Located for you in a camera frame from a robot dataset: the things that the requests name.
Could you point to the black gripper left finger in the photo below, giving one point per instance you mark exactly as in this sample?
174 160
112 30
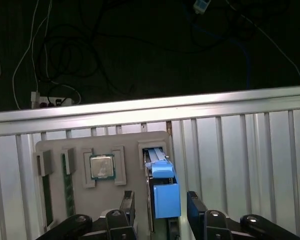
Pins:
115 225

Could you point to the white power adapter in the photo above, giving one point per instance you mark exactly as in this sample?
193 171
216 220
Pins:
201 6

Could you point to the silver CPU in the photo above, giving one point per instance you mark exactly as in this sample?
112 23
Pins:
102 167

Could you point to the grey parts rack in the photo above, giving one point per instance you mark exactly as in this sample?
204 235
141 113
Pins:
102 197

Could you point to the green RAM stick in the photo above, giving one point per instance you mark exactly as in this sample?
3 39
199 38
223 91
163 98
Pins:
47 200
68 190

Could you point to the white power strip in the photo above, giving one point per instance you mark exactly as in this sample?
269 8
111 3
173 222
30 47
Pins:
57 101

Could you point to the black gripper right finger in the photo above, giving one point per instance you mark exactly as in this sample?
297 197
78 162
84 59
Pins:
215 225

